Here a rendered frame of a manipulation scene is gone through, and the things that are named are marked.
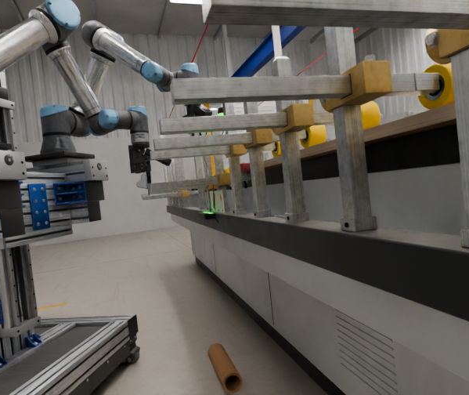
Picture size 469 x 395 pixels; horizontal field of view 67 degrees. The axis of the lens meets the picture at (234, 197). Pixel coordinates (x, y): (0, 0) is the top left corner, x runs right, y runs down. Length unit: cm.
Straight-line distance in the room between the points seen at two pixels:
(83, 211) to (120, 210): 758
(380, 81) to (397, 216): 39
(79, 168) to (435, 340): 145
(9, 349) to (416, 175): 159
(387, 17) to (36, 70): 967
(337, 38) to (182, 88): 30
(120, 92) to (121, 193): 253
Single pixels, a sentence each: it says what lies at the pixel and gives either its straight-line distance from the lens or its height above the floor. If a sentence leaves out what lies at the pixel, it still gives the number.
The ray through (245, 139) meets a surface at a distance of 106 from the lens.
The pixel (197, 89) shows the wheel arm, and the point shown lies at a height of 94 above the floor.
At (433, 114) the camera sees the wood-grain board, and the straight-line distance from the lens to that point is 74.
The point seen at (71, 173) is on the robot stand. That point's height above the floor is 95.
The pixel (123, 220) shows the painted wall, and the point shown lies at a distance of 926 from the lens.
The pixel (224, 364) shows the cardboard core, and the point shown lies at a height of 8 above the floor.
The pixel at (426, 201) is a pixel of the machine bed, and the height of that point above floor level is 73.
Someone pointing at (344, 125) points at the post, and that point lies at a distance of 66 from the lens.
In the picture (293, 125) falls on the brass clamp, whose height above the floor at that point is 93.
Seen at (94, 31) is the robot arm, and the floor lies 152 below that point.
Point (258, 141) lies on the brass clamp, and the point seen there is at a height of 93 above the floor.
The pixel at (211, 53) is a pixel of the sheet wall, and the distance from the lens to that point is 1041.
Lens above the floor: 80
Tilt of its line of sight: 1 degrees down
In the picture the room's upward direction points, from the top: 6 degrees counter-clockwise
